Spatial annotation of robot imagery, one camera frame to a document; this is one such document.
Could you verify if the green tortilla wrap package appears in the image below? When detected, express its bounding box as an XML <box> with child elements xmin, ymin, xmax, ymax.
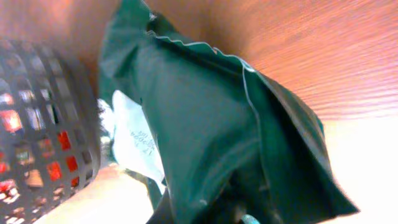
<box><xmin>98</xmin><ymin>1</ymin><xmax>358</xmax><ymax>223</ymax></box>

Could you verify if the grey plastic basket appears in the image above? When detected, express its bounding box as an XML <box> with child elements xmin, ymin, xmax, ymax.
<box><xmin>1</xmin><ymin>39</ymin><xmax>101</xmax><ymax>223</ymax></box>

